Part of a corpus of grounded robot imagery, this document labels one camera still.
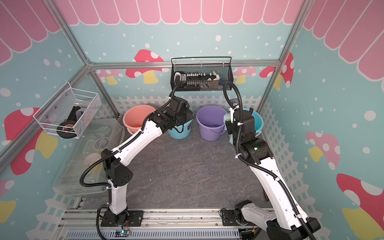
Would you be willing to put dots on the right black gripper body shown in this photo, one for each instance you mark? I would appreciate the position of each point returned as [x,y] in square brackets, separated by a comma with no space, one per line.
[230,128]

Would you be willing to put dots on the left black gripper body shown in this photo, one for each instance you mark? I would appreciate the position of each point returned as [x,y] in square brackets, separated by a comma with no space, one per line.
[185,117]

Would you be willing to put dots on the blue bucket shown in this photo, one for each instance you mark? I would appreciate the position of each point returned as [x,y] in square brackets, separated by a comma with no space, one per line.
[259,123]
[183,128]

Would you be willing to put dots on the pink plastic bucket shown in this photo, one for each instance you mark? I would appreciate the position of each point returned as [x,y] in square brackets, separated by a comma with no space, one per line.
[134,117]

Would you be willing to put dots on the light green cloth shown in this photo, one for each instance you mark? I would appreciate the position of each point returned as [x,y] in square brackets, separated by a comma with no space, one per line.
[228,118]

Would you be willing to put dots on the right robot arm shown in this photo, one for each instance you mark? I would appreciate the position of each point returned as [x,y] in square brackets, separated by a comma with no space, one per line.
[288,221]

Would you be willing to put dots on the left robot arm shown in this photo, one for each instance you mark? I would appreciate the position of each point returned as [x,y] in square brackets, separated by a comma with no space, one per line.
[116,166]

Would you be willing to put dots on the purple bucket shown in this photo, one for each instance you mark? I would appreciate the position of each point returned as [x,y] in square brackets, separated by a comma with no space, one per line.
[211,122]

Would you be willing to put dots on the black tape dispenser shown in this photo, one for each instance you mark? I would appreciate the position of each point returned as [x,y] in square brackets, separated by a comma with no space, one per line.
[66,130]

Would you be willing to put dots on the clear plastic storage box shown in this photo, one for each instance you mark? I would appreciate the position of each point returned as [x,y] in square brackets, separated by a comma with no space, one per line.
[99,135]

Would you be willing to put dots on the black wire mesh basket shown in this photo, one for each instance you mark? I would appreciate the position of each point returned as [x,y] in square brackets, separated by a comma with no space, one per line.
[203,73]

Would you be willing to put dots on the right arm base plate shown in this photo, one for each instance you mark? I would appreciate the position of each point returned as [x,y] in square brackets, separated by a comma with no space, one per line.
[230,218]

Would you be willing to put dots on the white wire basket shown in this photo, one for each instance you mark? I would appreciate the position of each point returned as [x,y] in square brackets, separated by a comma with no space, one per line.
[57,109]

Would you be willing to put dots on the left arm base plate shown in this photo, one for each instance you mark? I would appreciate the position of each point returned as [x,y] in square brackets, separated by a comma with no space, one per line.
[125,219]

